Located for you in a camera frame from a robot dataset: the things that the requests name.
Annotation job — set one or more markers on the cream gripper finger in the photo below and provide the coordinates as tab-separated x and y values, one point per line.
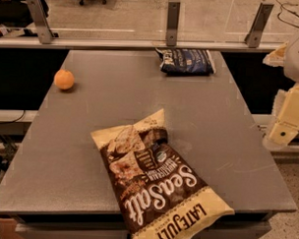
284	123
276	57

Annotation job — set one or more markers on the brown Late July chip bag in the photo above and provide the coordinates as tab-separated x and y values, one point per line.
153	184

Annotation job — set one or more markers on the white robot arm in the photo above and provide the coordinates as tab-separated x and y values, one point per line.
291	61

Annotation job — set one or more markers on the blue chip bag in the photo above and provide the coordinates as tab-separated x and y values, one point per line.
185	61

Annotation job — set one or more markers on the clear glass barrier panel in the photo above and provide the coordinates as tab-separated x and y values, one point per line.
200	20

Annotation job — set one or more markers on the orange fruit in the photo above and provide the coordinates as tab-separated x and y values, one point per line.
63	79

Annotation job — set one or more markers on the grey table drawer front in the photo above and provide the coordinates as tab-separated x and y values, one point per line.
88	230

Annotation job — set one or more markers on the right metal bracket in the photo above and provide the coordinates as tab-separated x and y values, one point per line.
254	36

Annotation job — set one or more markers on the metal bracket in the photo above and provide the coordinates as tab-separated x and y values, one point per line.
173	13
254	36
43	31

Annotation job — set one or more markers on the middle metal bracket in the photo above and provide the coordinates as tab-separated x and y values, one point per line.
173	13

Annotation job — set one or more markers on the left metal bracket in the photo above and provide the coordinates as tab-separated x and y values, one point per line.
43	31

